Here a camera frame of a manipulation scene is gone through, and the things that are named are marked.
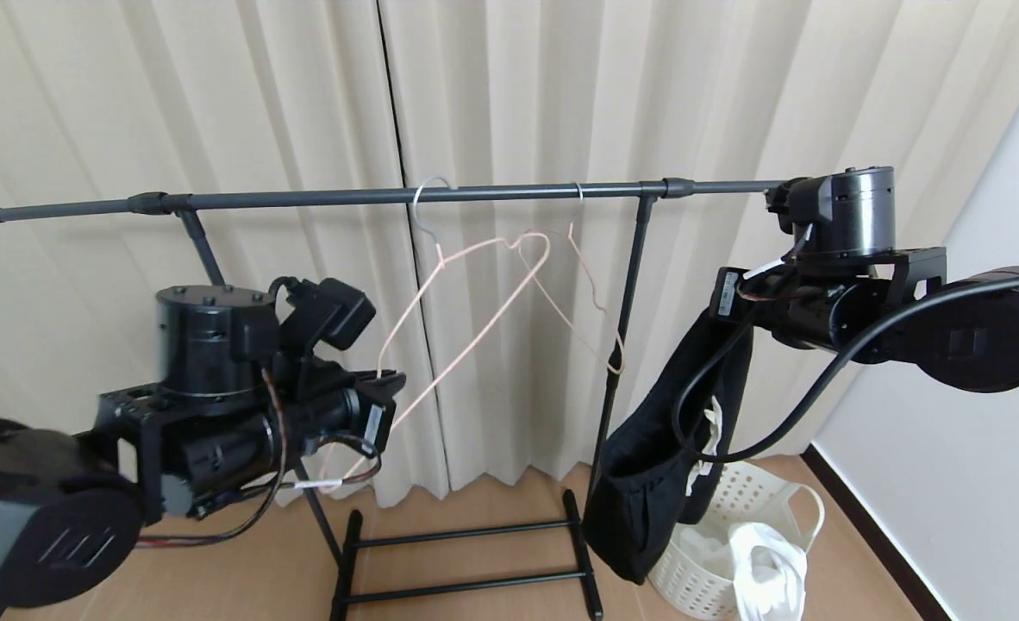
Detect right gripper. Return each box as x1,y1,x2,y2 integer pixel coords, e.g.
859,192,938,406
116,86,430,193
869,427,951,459
710,266,813,350

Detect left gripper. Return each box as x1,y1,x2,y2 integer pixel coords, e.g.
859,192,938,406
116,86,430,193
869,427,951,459
275,369,408,499

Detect pink clothes hanger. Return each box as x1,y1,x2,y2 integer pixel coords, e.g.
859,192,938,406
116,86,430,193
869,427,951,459
318,177,553,494
516,181,628,378

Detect black shorts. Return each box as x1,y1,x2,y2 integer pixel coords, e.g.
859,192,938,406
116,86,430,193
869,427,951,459
583,306,756,586

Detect white laundry basket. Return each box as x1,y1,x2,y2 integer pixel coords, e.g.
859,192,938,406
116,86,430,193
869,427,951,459
647,461,827,621

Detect black clothes rack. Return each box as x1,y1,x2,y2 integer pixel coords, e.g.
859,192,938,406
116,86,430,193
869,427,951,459
0,177,791,621

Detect white garment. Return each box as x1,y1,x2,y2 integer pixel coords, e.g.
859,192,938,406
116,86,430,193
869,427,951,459
678,522,810,621

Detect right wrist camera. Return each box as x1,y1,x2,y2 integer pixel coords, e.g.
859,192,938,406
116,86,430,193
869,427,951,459
766,179,813,235

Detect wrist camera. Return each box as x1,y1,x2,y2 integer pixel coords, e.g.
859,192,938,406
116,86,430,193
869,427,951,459
278,276,378,389
766,179,813,235

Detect black cable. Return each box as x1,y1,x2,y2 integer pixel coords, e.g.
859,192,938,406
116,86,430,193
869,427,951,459
672,270,1019,467

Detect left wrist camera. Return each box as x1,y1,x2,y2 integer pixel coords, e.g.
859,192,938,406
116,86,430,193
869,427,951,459
278,276,378,389

